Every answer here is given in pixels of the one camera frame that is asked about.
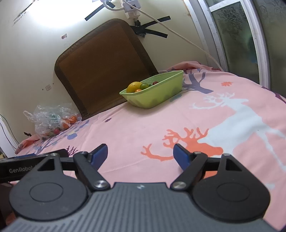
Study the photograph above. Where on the green tomato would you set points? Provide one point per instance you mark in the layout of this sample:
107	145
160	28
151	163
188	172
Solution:
144	86

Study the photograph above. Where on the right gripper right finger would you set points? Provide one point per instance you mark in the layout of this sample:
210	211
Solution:
221	187

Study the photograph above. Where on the lime green plastic tray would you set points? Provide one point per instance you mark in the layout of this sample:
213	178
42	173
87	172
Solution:
170	84

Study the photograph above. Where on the yellow lemon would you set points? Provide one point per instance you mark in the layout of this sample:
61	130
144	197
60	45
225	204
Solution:
133	87

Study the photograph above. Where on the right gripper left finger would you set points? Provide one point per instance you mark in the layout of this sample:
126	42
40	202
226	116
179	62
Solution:
55	189

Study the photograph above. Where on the clear plastic fruit bag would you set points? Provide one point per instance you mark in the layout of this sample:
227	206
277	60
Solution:
50	121

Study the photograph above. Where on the white power strip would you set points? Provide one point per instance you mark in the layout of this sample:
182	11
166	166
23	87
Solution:
131	9

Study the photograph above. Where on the pink patterned bedsheet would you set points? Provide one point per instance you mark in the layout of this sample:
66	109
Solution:
216	113

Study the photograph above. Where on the frosted glass window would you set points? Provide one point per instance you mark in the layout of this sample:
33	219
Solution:
247	38

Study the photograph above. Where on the brown seat cushion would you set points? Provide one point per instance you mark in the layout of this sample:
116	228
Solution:
97	67

